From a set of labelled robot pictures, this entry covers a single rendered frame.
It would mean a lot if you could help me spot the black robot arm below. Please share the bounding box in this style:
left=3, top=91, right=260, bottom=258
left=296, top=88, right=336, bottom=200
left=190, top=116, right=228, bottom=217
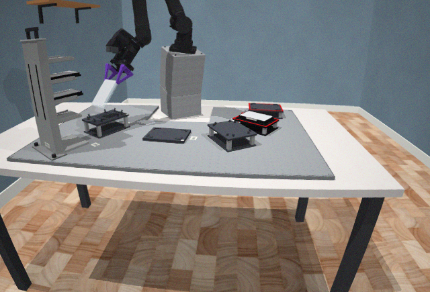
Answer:
left=106, top=0, right=197, bottom=62

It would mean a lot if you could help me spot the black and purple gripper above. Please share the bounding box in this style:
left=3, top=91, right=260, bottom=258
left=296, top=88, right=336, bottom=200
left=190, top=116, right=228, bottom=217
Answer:
left=104, top=56, right=134, bottom=85

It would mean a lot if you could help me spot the grey slotted shelf rack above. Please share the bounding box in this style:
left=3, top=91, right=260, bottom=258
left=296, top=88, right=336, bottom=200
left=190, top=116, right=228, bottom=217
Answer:
left=22, top=40, right=89, bottom=155

